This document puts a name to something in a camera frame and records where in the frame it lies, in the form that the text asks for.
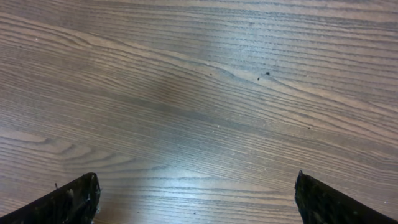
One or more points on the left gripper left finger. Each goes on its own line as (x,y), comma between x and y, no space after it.
(74,203)

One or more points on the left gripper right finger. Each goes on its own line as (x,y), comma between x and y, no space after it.
(318,203)

